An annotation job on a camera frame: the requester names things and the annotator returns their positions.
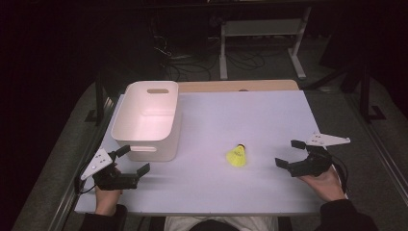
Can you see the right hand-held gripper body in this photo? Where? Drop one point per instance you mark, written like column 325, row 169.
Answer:
column 309, row 165

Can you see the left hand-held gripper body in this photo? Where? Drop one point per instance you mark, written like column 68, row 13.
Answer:
column 110, row 181

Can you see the white plastic storage bin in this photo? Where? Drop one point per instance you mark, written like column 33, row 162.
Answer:
column 144, row 122

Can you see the yellow shuttlecock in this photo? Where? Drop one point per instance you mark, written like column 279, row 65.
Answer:
column 236, row 157

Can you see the person's left hand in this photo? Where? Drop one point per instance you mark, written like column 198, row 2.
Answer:
column 106, row 200

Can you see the person's right hand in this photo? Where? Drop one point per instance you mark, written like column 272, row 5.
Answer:
column 324, row 186

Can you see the black metal stand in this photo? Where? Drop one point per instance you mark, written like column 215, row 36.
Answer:
column 99, row 99
column 365, row 96

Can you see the white foam board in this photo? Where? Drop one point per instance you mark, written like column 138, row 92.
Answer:
column 224, row 118

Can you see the wooden table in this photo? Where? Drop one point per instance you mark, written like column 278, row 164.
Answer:
column 224, row 86

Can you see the aluminium frame rail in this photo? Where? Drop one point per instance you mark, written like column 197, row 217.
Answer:
column 69, row 192
column 385, row 160

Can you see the white metal stand frame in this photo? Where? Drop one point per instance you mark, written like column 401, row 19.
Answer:
column 263, row 27

